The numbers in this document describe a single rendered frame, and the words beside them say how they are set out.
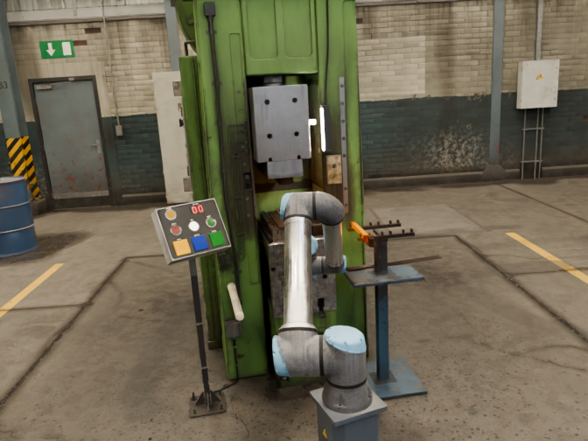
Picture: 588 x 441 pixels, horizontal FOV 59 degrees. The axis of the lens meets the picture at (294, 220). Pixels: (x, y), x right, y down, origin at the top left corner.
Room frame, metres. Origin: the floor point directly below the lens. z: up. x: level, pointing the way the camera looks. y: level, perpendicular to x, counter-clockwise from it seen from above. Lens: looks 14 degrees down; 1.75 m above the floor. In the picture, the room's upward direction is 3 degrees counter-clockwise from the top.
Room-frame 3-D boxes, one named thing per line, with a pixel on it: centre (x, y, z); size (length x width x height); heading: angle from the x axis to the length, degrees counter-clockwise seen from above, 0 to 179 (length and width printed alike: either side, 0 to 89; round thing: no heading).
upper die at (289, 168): (3.08, 0.07, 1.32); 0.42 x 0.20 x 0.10; 11
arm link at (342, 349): (1.75, -0.15, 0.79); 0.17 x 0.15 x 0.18; 85
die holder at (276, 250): (3.10, 0.02, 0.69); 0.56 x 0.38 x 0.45; 11
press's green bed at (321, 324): (3.10, 0.02, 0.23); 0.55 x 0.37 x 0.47; 11
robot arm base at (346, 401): (1.75, -0.16, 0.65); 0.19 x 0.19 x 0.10
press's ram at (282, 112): (3.08, 0.03, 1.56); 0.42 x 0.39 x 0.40; 11
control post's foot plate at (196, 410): (2.68, 0.56, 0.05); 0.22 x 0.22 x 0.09; 11
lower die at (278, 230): (3.08, 0.07, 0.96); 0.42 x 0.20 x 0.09; 11
